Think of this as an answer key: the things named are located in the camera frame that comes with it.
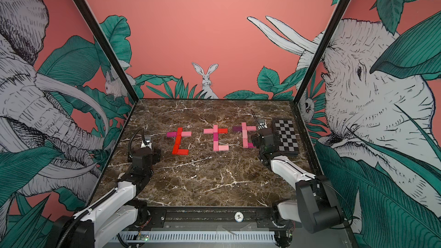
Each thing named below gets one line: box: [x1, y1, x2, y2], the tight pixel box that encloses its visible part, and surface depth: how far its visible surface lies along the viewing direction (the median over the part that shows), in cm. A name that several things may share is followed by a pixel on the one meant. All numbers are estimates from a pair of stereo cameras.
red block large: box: [172, 144, 180, 155], surface depth 97 cm
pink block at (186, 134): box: [181, 130, 192, 138], surface depth 105 cm
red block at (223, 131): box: [217, 128, 228, 134], surface depth 107 cm
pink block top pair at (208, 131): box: [203, 128, 214, 134], surface depth 106 cm
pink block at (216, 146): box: [213, 140, 219, 152], surface depth 97 cm
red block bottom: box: [175, 134, 182, 145], surface depth 102 cm
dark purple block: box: [232, 126, 243, 133], surface depth 108 cm
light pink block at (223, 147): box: [218, 144, 230, 151], surface depth 98 cm
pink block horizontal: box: [242, 137, 249, 149], surface depth 100 cm
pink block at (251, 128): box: [246, 125, 257, 131], surface depth 107 cm
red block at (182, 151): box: [176, 148, 189, 155], surface depth 97 cm
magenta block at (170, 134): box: [167, 131, 178, 138], surface depth 103 cm
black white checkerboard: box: [272, 117, 300, 156], surface depth 102 cm
